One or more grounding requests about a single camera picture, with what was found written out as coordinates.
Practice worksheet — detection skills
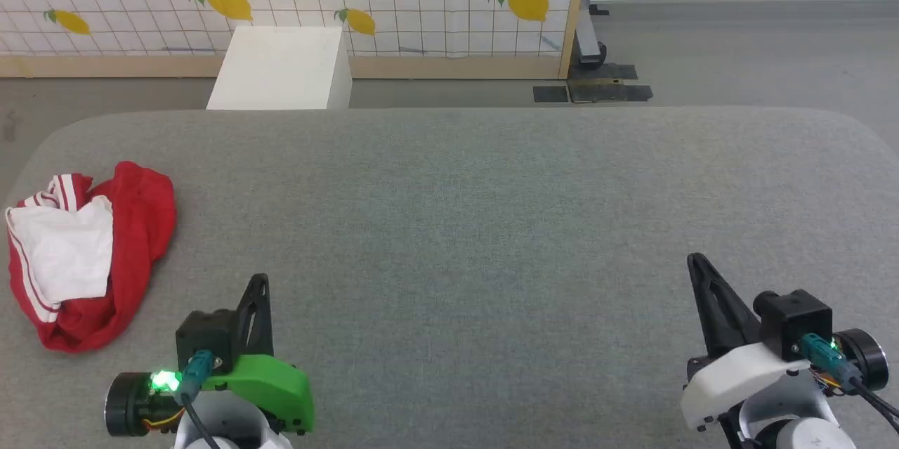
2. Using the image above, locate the black floor plate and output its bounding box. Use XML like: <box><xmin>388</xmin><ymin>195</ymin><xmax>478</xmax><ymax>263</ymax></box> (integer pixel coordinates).
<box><xmin>532</xmin><ymin>64</ymin><xmax>654</xmax><ymax>104</ymax></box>

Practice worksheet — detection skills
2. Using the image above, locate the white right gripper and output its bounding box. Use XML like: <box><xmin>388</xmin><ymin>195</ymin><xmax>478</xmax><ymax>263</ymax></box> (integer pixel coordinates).
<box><xmin>680</xmin><ymin>252</ymin><xmax>888</xmax><ymax>432</ymax></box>

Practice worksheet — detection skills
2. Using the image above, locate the white box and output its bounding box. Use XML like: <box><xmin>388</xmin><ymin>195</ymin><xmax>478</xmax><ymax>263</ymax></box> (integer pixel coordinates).
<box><xmin>206</xmin><ymin>26</ymin><xmax>352</xmax><ymax>110</ymax></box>

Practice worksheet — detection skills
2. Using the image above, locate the red and white shirt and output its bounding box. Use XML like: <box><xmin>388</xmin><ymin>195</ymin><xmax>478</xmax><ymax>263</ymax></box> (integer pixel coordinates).
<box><xmin>6</xmin><ymin>161</ymin><xmax>176</xmax><ymax>353</ymax></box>

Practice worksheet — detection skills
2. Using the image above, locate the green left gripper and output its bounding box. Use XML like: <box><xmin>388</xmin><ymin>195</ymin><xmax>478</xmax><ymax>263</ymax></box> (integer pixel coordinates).
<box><xmin>105</xmin><ymin>273</ymin><xmax>314</xmax><ymax>437</ymax></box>

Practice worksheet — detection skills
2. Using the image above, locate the black cable with teal plug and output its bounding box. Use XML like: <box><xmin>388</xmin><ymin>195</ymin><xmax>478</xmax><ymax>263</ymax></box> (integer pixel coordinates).
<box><xmin>801</xmin><ymin>334</ymin><xmax>899</xmax><ymax>436</ymax></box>
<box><xmin>176</xmin><ymin>349</ymin><xmax>222</xmax><ymax>449</ymax></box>

